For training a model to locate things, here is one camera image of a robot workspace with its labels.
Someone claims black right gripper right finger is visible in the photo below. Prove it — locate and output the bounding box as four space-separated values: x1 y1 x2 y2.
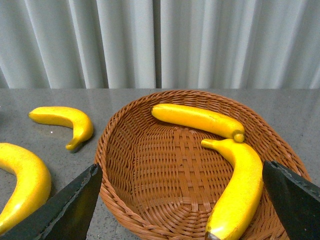
262 161 320 240

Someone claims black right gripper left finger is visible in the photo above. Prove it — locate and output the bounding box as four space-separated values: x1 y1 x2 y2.
0 164 103 240

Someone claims large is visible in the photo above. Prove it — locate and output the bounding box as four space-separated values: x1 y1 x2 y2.
0 142 52 234

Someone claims curved banana in basket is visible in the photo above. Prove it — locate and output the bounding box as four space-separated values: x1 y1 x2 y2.
201 139 263 240

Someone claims small far yellow banana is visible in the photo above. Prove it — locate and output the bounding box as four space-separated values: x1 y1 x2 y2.
28 106 94 151

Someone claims right brown wicker basket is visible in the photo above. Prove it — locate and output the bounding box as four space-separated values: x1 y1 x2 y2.
94 90 309 240

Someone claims straight banana in basket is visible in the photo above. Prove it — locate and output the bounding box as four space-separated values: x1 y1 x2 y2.
151 103 245 143

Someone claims white pleated curtain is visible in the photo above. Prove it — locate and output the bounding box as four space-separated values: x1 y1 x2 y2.
0 0 320 89

